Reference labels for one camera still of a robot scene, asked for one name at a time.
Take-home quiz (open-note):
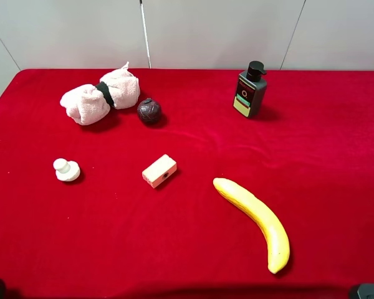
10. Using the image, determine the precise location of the pink towel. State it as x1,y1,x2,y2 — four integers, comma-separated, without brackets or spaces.
60,63,140,125

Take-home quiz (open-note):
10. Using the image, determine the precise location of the black object bottom right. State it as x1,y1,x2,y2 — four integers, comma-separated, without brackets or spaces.
348,283,374,299

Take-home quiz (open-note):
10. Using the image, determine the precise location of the beige wooden block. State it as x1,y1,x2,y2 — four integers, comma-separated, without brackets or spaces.
142,154,177,188

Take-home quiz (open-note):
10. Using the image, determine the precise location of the dark purple ball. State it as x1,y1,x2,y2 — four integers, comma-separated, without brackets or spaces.
137,98,162,125

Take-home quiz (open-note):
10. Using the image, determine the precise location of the black pump bottle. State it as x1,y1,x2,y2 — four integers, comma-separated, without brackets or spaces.
233,61,267,118

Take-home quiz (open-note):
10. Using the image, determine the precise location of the white vertical pole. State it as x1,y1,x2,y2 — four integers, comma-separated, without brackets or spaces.
139,0,152,69

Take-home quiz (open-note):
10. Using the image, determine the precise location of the white mushroom toy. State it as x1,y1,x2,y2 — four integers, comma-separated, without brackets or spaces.
53,158,80,182

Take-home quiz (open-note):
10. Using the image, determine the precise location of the red tablecloth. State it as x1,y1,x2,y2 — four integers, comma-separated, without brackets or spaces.
0,69,374,298

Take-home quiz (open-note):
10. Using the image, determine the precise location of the yellow banana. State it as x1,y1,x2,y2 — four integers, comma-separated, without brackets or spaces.
213,178,290,274

